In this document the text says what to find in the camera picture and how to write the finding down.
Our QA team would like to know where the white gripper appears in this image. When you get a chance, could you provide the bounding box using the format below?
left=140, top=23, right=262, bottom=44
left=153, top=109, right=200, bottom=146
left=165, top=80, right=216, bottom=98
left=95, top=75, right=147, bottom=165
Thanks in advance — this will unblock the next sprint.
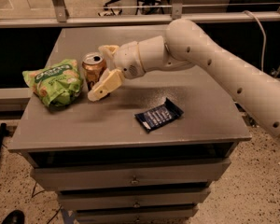
left=88, top=41, right=145, bottom=102

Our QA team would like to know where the orange soda can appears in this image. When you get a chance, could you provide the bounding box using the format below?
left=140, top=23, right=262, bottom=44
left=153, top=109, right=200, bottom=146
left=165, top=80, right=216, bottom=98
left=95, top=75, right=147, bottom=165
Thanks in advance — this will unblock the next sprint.
left=82, top=52, right=106, bottom=90

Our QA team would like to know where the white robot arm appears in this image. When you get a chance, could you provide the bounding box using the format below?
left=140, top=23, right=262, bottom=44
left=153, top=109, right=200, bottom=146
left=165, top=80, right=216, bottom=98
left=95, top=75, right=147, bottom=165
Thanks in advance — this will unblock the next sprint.
left=88, top=19, right=280, bottom=144

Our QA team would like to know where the green rice chip bag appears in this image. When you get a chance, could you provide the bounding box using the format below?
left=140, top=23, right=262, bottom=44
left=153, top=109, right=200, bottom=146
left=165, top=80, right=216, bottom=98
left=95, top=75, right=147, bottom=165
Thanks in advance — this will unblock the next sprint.
left=22, top=59, right=83, bottom=107

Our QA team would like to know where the dark blue snack wrapper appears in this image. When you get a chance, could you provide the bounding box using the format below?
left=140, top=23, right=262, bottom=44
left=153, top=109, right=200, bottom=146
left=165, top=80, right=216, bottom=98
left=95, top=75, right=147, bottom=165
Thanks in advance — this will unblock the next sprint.
left=134, top=99, right=184, bottom=133

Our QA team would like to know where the grey metal railing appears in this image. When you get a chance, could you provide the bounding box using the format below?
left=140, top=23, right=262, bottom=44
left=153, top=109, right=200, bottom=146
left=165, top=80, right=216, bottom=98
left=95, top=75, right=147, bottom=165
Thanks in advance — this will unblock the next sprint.
left=0, top=0, right=280, bottom=28

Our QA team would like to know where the grey drawer cabinet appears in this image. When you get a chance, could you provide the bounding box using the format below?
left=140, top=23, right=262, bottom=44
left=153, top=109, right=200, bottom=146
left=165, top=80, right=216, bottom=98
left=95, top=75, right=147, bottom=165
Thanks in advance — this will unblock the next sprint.
left=7, top=23, right=252, bottom=224

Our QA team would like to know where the top grey drawer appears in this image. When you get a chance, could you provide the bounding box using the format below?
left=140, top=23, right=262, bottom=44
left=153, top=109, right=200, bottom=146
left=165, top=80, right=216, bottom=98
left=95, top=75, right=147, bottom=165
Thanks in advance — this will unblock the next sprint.
left=31, top=158, right=231, bottom=191

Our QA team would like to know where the grey drawer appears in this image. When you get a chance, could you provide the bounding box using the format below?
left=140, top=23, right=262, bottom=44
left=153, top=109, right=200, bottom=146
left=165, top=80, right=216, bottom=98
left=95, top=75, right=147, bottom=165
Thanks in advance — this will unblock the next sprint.
left=58, top=188, right=210, bottom=210
left=76, top=205, right=198, bottom=224
left=31, top=158, right=231, bottom=191

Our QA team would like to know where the middle grey drawer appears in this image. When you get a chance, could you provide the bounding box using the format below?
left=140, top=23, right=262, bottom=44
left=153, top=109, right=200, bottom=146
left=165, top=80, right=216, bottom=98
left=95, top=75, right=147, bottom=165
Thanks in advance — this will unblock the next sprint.
left=58, top=188, right=210, bottom=210

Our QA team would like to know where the bottom grey drawer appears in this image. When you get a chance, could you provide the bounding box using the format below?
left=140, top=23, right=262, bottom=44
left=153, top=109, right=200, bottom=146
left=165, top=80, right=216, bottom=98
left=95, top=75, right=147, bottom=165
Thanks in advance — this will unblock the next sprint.
left=76, top=205, right=198, bottom=224

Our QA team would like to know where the black shoe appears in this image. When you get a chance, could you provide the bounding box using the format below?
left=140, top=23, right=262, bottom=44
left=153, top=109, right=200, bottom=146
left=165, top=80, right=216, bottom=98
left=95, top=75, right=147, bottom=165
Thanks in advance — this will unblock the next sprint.
left=1, top=210, right=25, bottom=224

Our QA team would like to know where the white cable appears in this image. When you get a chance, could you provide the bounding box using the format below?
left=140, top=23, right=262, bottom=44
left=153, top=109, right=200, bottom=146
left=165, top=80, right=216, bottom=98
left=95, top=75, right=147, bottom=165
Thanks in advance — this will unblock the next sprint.
left=243, top=10, right=269, bottom=73

